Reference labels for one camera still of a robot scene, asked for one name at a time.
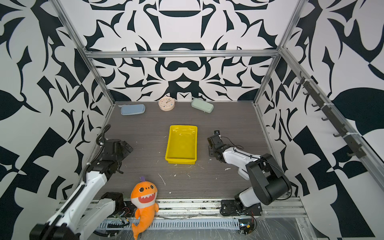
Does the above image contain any green pencil case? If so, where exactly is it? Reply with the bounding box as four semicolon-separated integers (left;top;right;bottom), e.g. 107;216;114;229
191;99;214;114

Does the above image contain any white slotted cable duct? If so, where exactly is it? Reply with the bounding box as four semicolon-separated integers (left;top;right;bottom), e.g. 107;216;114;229
96;219;240;231

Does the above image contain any yellow plastic bin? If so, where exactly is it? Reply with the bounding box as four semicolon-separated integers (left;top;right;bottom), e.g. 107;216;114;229
165;125;198;165

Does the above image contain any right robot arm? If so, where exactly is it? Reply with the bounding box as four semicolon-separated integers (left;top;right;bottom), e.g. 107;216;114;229
207;131;292;216

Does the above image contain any pink round alarm clock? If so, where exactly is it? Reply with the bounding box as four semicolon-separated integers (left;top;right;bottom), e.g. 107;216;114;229
158;97;176;112

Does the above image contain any blue pencil case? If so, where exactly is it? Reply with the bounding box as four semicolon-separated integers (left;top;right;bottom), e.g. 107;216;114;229
119;104;146;116

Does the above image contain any black wall hook rack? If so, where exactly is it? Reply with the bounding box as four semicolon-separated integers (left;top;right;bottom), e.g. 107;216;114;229
297;72;367;159

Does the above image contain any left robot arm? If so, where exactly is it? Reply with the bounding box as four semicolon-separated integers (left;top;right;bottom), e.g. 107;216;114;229
29;140;133;240

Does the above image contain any orange shark plush toy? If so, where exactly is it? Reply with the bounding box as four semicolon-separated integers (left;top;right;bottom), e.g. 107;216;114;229
131;181;159;240

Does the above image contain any aluminium mounting rail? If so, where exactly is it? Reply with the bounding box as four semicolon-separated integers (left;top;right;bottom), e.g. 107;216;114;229
55;197;308;221

